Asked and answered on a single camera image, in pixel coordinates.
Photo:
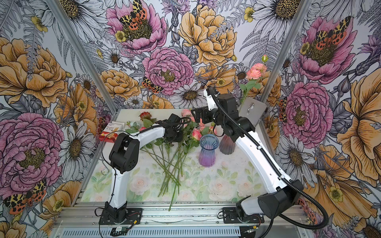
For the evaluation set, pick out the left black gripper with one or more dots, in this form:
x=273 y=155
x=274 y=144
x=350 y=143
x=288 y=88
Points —
x=178 y=139

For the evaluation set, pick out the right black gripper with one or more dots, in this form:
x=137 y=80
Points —
x=205 y=111

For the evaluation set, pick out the blue purple glass vase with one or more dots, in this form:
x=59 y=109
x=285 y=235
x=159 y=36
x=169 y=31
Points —
x=208 y=143

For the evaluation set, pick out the dark pink glass vase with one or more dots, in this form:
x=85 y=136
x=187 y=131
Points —
x=227 y=145

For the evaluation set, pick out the pink rose stem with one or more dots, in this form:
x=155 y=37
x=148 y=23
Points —
x=254 y=77

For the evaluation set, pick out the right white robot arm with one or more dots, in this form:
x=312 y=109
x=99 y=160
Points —
x=281 y=191

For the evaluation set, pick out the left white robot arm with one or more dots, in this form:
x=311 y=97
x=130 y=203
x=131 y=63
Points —
x=124 y=157

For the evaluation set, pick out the pink rose bunch on table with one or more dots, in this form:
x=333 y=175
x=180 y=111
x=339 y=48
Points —
x=172 y=156

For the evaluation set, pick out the dark red flower stem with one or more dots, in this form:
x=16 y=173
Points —
x=147 y=119

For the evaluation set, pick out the green eucalyptus sprig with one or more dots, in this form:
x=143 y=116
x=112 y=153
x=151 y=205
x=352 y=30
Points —
x=132 y=127

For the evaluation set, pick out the silver metal box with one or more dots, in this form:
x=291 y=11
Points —
x=253 y=110

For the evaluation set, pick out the red white snack box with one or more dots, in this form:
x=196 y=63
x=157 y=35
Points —
x=110 y=132

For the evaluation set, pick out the white vent grille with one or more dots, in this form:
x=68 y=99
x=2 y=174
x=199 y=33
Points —
x=152 y=232

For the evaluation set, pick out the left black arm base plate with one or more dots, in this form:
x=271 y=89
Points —
x=122 y=216

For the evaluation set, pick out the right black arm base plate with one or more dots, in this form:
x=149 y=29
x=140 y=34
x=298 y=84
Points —
x=233 y=215

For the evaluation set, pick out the aluminium front rail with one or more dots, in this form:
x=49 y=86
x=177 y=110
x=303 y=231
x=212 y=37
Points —
x=83 y=214

